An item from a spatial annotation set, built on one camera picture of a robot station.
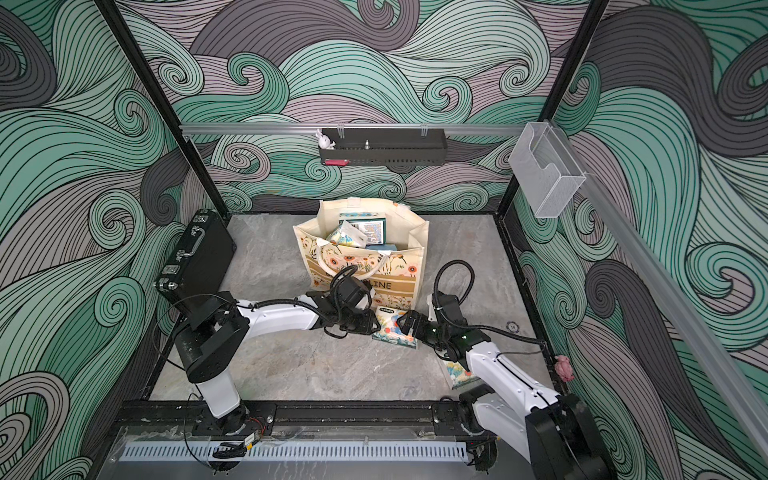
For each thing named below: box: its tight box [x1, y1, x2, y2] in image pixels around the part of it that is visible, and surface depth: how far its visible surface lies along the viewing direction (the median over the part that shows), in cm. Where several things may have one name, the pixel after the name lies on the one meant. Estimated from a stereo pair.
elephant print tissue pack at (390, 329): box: [372, 306, 418, 349], surface depth 85 cm
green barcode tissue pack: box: [338, 211, 387, 245], surface depth 87 cm
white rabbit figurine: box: [315, 128, 336, 150], surface depth 87 cm
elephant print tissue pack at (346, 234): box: [326, 221, 368, 248], surface depth 79 cm
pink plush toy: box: [554, 355, 575, 383], surface depth 83 cm
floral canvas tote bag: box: [292, 197, 429, 309], surface depth 83 cm
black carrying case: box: [155, 209, 237, 306], surface depth 83 cm
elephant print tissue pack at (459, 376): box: [444, 360, 481, 389], surface depth 77 cm
